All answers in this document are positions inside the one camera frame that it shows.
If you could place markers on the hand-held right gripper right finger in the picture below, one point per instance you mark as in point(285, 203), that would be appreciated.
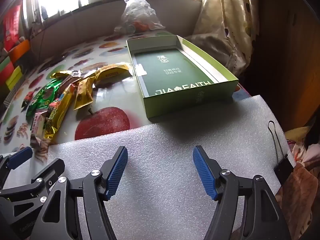
point(203, 175)

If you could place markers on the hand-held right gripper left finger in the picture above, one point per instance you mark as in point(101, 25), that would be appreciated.
point(116, 175)

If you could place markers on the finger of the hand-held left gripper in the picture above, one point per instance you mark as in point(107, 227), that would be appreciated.
point(50, 170)
point(20, 156)

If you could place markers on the small pink snack packet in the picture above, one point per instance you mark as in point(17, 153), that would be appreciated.
point(38, 123)

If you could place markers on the green drink sachet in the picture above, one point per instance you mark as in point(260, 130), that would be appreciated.
point(48, 93)
point(35, 110)

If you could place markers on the red black candy packet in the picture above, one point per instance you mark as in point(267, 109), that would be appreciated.
point(27, 101)

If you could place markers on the long gold snack bar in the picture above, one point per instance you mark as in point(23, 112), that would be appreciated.
point(57, 115)

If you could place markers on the gold stick sachet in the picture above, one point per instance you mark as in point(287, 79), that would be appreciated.
point(112, 71)
point(83, 93)

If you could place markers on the gold brown snack packet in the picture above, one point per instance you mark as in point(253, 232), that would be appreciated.
point(67, 80)

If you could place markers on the green cardboard box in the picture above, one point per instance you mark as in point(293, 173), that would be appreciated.
point(175, 80)

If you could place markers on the white foam sheet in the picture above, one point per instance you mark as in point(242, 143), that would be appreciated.
point(162, 155)

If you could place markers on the black white striped box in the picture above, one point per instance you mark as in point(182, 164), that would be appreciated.
point(15, 91)

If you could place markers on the fruit printed tablecloth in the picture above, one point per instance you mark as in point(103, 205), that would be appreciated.
point(117, 100)

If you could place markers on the yellow green box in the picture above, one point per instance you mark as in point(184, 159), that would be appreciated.
point(13, 78)

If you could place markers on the black binder clip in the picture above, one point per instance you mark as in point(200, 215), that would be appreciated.
point(283, 170)

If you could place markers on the red textured box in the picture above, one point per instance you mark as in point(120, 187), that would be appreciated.
point(6, 73)

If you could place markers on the light green box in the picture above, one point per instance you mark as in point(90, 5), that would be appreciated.
point(5, 61)

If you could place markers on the floral printed blanket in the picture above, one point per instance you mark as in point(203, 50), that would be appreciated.
point(300, 192)

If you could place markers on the orange box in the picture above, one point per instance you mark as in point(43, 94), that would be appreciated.
point(20, 51)

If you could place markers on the red bag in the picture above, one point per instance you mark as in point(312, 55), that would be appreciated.
point(11, 27)

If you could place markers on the beige spotted curtain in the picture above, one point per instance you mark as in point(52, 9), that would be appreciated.
point(225, 25)

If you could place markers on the brown wooden wardrobe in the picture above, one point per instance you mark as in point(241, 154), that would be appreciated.
point(287, 42)

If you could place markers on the clear plastic bag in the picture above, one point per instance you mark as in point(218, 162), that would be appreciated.
point(137, 15)

